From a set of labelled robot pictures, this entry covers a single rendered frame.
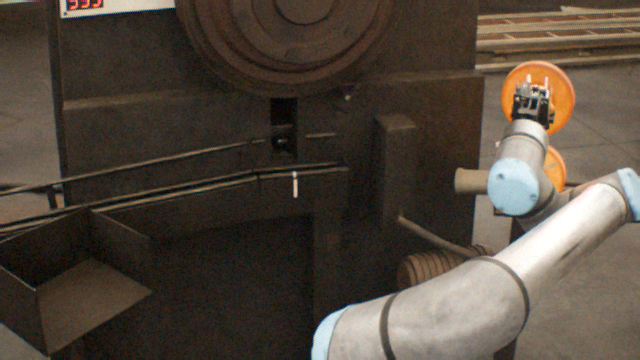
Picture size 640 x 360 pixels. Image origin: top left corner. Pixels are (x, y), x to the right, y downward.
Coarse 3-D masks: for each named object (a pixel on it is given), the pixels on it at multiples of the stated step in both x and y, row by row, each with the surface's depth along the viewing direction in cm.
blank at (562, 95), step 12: (516, 72) 170; (528, 72) 169; (540, 72) 168; (552, 72) 167; (504, 84) 172; (540, 84) 169; (552, 84) 168; (564, 84) 167; (504, 96) 172; (552, 96) 169; (564, 96) 168; (504, 108) 173; (564, 108) 169; (564, 120) 169; (552, 132) 171
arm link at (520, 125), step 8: (520, 120) 152; (528, 120) 152; (512, 128) 151; (520, 128) 150; (528, 128) 150; (536, 128) 150; (504, 136) 151; (536, 136) 149; (544, 136) 151; (496, 144) 154; (544, 144) 150
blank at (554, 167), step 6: (552, 150) 182; (552, 156) 181; (558, 156) 182; (546, 162) 182; (552, 162) 182; (558, 162) 181; (546, 168) 183; (552, 168) 182; (558, 168) 182; (564, 168) 183; (552, 174) 183; (558, 174) 182; (564, 174) 182; (552, 180) 183; (558, 180) 183; (564, 180) 182; (558, 186) 183
